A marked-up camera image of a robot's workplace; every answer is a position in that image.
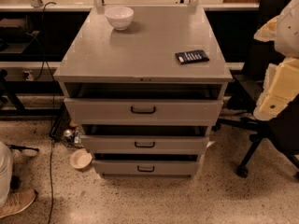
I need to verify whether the grey bottom drawer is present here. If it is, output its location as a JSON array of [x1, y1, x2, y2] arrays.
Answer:
[[93, 161, 199, 176]]

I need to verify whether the grey drawer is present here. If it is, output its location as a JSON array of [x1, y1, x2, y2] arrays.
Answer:
[[93, 161, 199, 176], [64, 98, 222, 126], [81, 135, 208, 155]]

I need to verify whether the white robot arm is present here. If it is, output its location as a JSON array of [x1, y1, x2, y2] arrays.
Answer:
[[253, 0, 299, 121]]

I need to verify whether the grey drawer cabinet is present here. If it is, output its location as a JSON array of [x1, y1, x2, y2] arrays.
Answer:
[[54, 6, 232, 164]]

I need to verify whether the grey middle drawer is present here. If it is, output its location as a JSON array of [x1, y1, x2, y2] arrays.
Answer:
[[81, 135, 208, 155]]

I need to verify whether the grey top drawer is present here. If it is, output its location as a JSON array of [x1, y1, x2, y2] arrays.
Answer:
[[64, 98, 222, 126]]

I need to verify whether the plastic water bottle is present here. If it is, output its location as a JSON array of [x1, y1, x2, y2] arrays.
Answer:
[[74, 127, 81, 145]]

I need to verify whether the soda can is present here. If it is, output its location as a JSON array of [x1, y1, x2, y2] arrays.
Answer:
[[64, 129, 74, 142]]

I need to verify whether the beige bowl on floor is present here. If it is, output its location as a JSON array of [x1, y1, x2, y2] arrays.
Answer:
[[70, 148, 93, 170]]

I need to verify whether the white bowl on cabinet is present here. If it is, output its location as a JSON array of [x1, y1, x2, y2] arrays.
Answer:
[[105, 7, 135, 31]]

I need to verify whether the black office chair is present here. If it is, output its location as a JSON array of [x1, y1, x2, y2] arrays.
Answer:
[[218, 0, 299, 178]]

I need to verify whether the black tool on floor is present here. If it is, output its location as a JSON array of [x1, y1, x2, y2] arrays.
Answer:
[[8, 145, 39, 157]]

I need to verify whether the white trouser leg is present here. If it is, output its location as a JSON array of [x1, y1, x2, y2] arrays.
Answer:
[[0, 142, 13, 207]]

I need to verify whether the tan sneaker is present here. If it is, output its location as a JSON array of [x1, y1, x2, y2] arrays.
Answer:
[[0, 189, 36, 218]]

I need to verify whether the black power cable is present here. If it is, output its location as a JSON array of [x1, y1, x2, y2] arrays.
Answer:
[[25, 1, 58, 224]]

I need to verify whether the wall power outlet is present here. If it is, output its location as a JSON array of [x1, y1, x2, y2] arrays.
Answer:
[[23, 70, 34, 81]]

